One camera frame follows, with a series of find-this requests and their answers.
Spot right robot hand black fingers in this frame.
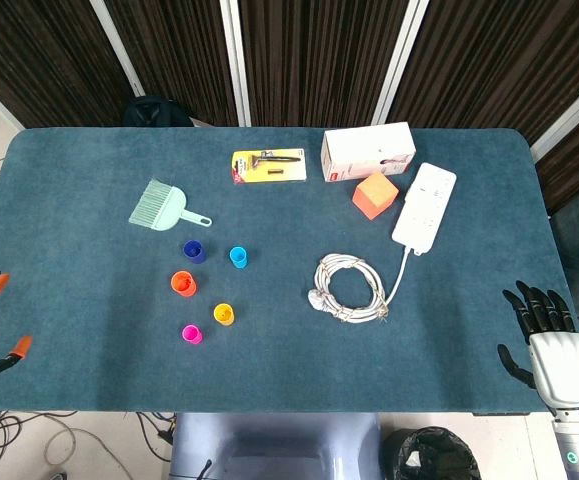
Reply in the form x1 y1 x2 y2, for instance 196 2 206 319
497 279 579 416

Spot dark blue plastic cup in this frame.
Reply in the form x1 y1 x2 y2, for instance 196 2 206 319
183 239 207 265

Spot yellow plastic cup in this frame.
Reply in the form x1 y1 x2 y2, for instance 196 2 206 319
212 302 236 327

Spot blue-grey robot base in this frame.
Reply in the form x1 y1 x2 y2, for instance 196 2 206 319
168 412 385 480

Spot mint green hand brush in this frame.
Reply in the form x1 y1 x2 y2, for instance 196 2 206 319
128 179 213 232

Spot black trash bin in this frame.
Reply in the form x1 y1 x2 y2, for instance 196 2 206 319
381 425 483 480

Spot white power strip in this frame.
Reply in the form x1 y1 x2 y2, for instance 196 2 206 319
391 162 458 256

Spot orange plastic cup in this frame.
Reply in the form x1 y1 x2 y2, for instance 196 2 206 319
170 270 198 298

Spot orange foam cube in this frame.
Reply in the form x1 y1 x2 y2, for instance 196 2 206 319
351 173 400 221

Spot blue felt table cover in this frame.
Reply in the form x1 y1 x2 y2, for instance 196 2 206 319
0 127 578 416

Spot white cardboard box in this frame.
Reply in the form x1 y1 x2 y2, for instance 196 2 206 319
320 121 417 184

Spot dark blue bag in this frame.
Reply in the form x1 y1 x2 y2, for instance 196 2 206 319
122 95 194 129

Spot yellow razor blister pack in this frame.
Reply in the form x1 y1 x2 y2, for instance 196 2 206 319
230 147 308 187

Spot coiled white power cable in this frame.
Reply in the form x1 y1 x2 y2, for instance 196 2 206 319
306 244 413 325

